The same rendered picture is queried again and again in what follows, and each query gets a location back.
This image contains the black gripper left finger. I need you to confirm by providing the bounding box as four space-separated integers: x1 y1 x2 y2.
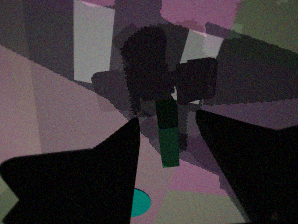
0 117 140 224

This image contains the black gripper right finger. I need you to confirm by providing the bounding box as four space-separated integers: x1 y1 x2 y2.
196 110 298 222

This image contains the dark green rectangular post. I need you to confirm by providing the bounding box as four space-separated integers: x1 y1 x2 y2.
156 98 179 168

